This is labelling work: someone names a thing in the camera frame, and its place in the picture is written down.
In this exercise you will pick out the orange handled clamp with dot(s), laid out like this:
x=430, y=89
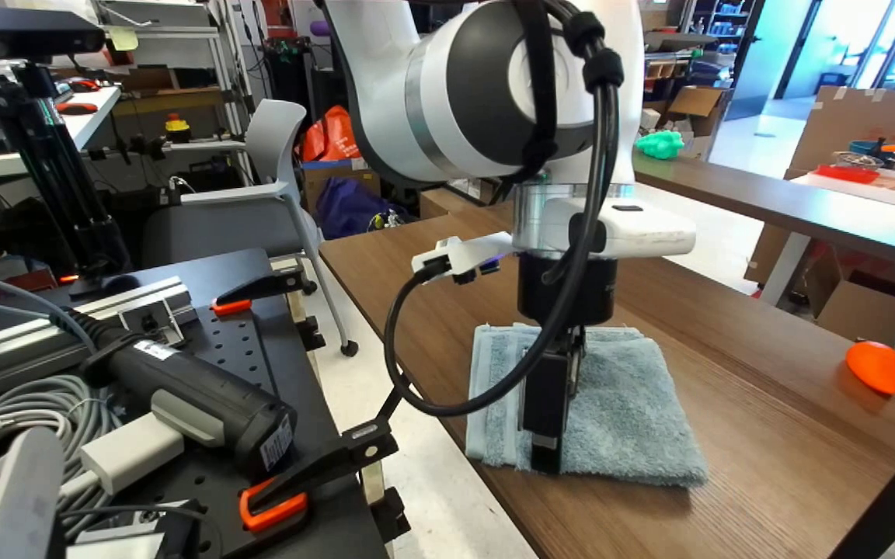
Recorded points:
x=265, y=288
x=283, y=497

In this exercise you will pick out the grey office chair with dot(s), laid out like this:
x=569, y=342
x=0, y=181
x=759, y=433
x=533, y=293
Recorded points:
x=252, y=216

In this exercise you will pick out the green crumpled bag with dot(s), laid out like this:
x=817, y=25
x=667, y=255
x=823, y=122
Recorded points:
x=659, y=144

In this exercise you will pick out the black handheld scanner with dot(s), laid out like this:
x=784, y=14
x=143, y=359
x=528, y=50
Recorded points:
x=198, y=400

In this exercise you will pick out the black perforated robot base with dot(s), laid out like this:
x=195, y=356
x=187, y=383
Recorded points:
x=337, y=527

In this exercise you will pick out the orange round object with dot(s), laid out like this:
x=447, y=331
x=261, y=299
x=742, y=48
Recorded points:
x=871, y=364

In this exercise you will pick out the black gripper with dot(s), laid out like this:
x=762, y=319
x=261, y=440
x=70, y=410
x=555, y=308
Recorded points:
x=557, y=372

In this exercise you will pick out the blue towel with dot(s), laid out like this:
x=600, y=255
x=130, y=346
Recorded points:
x=626, y=418

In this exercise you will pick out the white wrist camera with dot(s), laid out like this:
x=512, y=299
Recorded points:
x=623, y=231

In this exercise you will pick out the black tripod stand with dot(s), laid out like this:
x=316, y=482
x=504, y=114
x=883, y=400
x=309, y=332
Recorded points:
x=36, y=133

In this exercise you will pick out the cardboard box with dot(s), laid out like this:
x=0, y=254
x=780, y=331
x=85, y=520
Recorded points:
x=848, y=147

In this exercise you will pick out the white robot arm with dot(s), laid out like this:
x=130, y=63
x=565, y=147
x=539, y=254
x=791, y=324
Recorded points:
x=542, y=99

